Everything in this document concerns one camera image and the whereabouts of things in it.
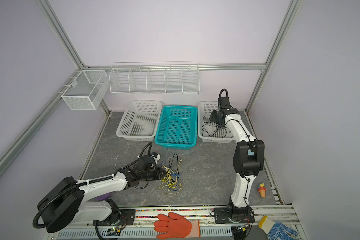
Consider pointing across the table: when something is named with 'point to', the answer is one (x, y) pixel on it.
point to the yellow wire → (170, 179)
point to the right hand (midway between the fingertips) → (214, 118)
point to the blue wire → (177, 174)
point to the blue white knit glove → (276, 230)
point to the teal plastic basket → (177, 127)
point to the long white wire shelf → (155, 78)
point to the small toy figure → (262, 190)
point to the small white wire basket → (86, 89)
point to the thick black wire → (172, 160)
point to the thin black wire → (213, 125)
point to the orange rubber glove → (175, 226)
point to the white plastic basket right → (204, 107)
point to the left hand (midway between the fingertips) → (166, 175)
